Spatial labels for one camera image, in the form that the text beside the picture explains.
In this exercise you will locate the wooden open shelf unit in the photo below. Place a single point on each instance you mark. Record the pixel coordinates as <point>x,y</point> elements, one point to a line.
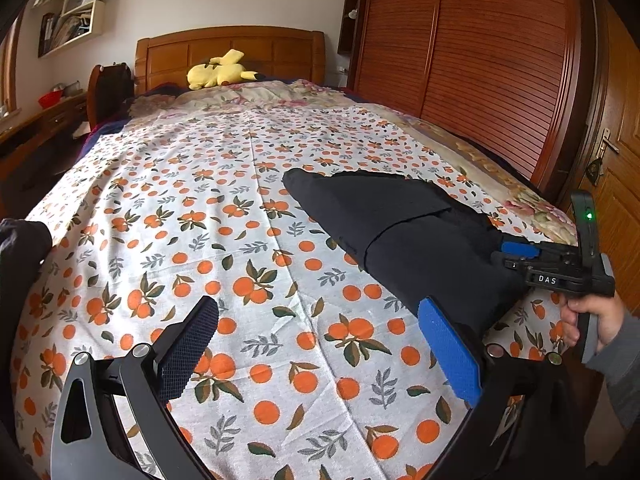
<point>351,5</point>

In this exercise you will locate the floral quilt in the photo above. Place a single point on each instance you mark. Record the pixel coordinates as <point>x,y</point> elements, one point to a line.
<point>280,92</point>

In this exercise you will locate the person's right forearm grey sleeve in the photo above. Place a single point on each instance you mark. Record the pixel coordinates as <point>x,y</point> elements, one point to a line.
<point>622,380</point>

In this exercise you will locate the white wall shelf with books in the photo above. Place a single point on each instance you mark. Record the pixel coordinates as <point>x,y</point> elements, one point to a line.
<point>70,5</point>

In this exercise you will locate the wooden slatted wardrobe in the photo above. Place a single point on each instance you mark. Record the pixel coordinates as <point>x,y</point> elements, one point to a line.
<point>475,50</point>

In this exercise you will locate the yellow plush toy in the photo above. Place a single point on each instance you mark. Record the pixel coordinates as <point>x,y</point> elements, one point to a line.
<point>215,72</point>

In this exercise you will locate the orange print bed sheet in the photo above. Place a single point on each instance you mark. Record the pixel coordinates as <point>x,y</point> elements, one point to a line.
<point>225,200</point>

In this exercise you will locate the wooden headboard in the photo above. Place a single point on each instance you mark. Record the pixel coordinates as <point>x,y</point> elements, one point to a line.
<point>230,45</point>

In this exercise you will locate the dark blue blanket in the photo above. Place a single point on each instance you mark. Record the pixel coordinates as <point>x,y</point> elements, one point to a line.
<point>107,132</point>

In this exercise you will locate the chair with black bag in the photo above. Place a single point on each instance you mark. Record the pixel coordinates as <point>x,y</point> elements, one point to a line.
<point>112,90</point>

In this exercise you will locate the wooden door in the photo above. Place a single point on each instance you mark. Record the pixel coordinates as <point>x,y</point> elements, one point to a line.
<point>617,100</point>

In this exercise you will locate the dark garment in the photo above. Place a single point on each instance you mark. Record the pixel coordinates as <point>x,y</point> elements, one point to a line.
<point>22,250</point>

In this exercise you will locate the window with wooden frame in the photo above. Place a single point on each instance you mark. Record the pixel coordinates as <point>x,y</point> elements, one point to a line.
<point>10,70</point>

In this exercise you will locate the black coat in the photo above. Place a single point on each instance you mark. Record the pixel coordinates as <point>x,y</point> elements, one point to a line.
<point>400,240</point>

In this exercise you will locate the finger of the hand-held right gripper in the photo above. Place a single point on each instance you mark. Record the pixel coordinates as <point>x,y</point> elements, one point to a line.
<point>510,263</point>
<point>520,248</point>

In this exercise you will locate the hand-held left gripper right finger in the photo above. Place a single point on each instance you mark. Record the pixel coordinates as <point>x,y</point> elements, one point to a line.
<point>450,350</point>

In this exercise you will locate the red bowl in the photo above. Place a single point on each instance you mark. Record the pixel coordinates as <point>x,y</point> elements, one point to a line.
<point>51,100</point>

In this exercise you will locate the wooden desk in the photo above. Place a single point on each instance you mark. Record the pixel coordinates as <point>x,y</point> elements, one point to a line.
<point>35,135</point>

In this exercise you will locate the person's right hand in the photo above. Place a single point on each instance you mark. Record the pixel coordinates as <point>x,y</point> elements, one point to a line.
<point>607,317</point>

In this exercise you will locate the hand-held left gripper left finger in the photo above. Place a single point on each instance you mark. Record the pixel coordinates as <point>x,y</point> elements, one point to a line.
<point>192,345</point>

